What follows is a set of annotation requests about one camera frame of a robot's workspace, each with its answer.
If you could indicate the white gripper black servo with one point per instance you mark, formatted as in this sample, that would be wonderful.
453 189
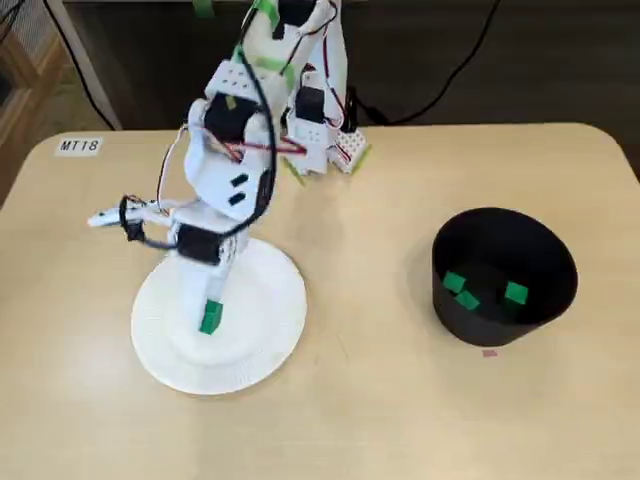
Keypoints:
199 247

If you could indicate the green block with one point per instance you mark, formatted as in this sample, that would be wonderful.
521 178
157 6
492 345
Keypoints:
516 293
210 320
468 301
454 282

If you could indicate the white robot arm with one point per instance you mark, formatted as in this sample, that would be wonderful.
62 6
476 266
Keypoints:
220 170

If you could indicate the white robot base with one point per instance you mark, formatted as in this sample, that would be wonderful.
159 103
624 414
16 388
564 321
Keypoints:
310 135

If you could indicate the white paper plate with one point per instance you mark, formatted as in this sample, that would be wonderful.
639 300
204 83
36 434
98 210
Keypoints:
165 340

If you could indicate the black pot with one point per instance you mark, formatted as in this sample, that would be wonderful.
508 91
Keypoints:
500 330

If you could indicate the green tape strip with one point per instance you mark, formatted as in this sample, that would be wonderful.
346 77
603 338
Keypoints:
295 172
364 157

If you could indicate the white MT18 label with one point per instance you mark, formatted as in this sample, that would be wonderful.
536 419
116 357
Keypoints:
78 146

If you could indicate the black plug connector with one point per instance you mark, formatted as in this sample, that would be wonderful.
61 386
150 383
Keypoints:
352 112

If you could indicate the pale green tape band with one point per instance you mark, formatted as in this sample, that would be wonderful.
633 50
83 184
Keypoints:
272 64

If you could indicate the bright green tape band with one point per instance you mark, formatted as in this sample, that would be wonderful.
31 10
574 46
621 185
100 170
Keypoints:
270 11

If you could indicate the green tape piece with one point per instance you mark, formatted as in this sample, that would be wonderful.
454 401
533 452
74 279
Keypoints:
202 6

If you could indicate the wooden shelf unit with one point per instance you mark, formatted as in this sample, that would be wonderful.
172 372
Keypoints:
30 80

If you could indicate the white furniture post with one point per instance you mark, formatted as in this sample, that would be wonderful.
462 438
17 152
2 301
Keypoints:
92 65

